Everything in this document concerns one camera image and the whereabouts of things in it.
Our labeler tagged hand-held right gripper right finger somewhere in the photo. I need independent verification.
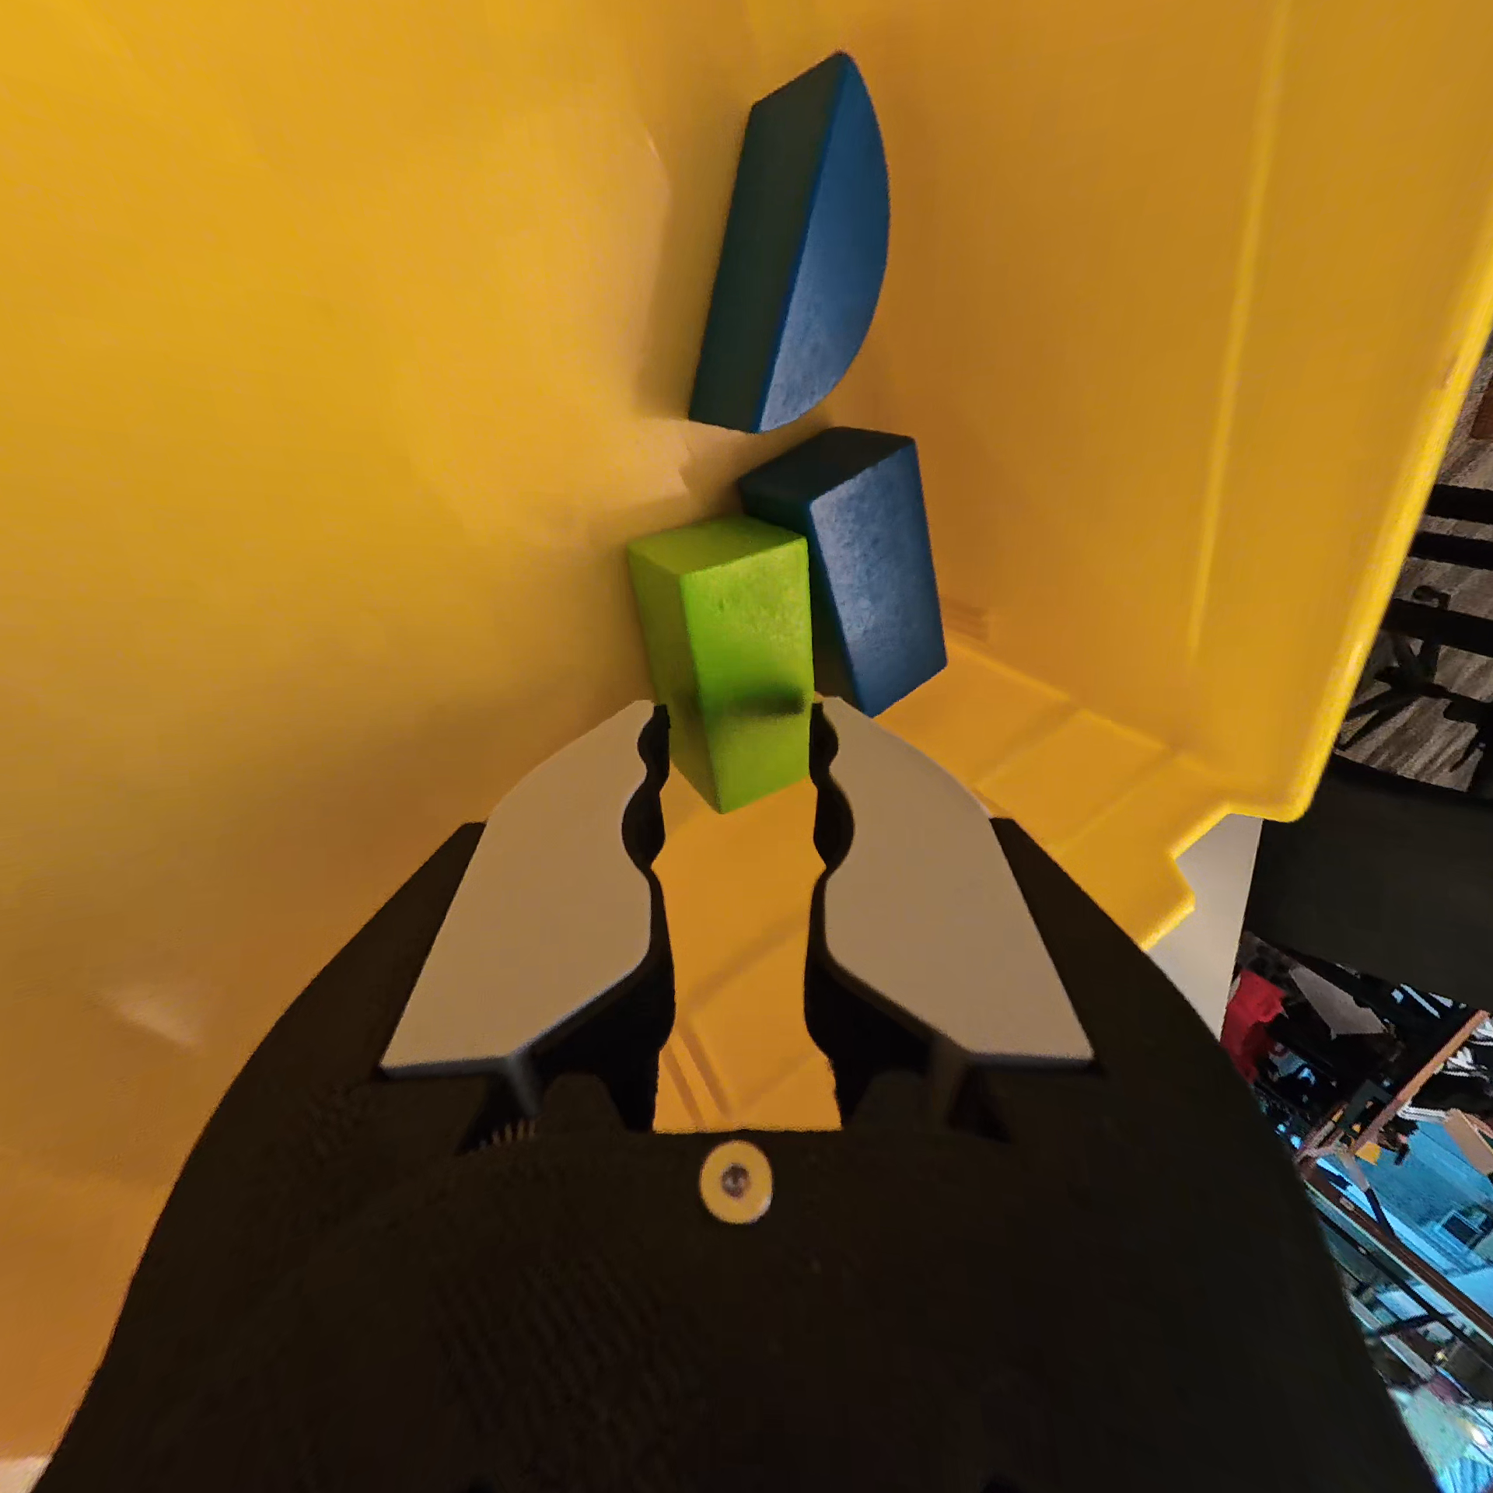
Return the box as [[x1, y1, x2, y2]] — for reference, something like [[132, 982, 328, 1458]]
[[804, 697, 1097, 1113]]

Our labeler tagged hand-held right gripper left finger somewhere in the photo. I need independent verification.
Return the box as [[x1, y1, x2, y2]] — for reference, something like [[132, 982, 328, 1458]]
[[380, 700, 678, 1120]]

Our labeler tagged blue rectangular wooden block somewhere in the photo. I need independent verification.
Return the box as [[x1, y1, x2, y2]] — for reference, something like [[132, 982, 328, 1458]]
[[737, 427, 949, 719]]

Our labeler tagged green wooden block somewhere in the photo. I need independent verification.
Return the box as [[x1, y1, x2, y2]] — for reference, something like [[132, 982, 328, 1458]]
[[627, 517, 817, 817]]

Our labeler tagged yellow plastic bin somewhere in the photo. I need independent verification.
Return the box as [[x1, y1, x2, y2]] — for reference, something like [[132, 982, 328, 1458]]
[[0, 0, 1493, 1461]]

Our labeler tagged blue half-round wooden block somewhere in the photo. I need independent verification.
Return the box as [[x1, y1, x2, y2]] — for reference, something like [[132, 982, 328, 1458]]
[[688, 52, 894, 436]]

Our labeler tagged red storage crate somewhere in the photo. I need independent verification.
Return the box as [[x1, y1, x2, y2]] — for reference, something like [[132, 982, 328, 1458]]
[[1224, 968, 1291, 1082]]

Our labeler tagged black office chair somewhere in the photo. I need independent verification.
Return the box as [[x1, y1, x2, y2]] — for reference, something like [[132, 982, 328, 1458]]
[[1241, 752, 1493, 1005]]

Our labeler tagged wooden shelf frame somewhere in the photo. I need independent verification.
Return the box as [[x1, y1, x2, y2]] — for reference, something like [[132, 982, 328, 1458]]
[[1288, 1008, 1493, 1344]]

